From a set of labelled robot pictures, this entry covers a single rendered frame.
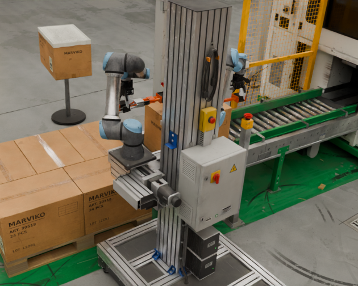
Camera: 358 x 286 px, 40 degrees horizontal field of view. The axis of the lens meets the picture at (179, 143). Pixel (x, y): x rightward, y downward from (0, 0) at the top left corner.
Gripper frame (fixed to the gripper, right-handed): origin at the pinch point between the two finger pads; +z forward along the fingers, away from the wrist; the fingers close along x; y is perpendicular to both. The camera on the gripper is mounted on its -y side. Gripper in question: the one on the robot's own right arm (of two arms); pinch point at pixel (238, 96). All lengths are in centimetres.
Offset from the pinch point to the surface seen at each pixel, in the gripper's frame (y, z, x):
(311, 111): -127, 54, -30
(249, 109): -61, 47, -51
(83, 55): 51, 23, -194
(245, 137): 9.5, 23.0, 24.8
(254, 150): -21, 53, 6
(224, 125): 4.2, 29.4, -8.0
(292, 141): -67, 56, 5
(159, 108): 53, 14, -34
